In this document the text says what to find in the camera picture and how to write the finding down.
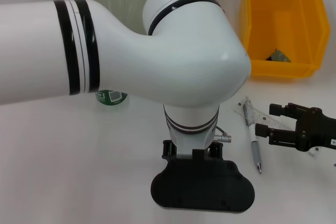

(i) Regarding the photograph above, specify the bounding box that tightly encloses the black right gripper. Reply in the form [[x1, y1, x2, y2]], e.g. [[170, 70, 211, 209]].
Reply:
[[255, 102, 336, 153]]

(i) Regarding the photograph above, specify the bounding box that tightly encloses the yellow plastic bin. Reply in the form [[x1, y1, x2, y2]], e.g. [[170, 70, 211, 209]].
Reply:
[[239, 0, 331, 79]]

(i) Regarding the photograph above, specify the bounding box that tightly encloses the grey white ballpoint pen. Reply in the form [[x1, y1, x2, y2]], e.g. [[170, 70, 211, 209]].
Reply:
[[242, 96, 264, 175]]

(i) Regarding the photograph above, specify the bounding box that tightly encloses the clear green-label water bottle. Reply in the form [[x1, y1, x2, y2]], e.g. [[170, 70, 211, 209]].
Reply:
[[94, 90, 130, 112]]

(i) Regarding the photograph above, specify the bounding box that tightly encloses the left wrist cable with plug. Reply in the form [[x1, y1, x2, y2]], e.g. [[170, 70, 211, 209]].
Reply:
[[213, 126, 233, 142]]

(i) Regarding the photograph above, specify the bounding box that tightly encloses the translucent green ruffled bowl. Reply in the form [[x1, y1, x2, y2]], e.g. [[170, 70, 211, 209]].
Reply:
[[76, 0, 149, 36]]

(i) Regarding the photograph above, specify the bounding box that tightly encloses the transparent plastic ruler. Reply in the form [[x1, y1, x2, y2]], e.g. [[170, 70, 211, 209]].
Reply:
[[234, 100, 321, 157]]

